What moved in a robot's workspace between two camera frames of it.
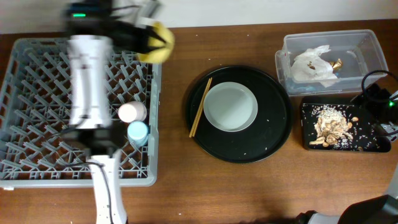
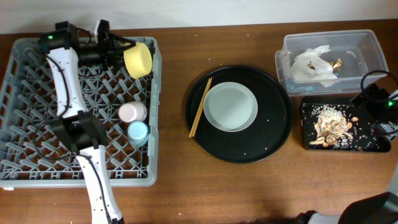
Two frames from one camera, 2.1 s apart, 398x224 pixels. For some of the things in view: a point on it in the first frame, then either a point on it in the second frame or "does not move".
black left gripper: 144,38 -> 111,51
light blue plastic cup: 138,133 does not move
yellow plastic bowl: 162,54 -> 138,60
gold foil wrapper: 336,65 does not move
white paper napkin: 308,66 does not move
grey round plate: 230,106 does not move
